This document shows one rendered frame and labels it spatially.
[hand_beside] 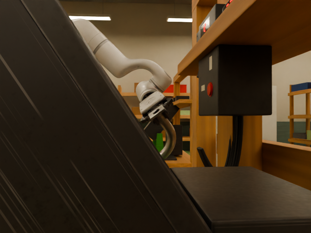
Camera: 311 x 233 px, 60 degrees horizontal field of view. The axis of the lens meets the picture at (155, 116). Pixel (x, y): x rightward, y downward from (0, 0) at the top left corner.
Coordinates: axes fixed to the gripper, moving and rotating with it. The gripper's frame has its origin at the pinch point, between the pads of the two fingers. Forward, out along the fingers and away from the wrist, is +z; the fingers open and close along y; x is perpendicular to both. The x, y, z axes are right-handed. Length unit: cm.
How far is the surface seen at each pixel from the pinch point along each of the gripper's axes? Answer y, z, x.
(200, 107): 10.9, 15.8, -2.2
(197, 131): 7.5, -24.5, 28.0
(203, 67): 17.2, 15.2, -10.5
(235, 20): 21.3, 36.7, -22.3
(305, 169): 20.2, 36.2, 14.3
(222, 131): 13.4, 7.3, 13.7
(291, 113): 242, -485, 425
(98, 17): -10, -601, -26
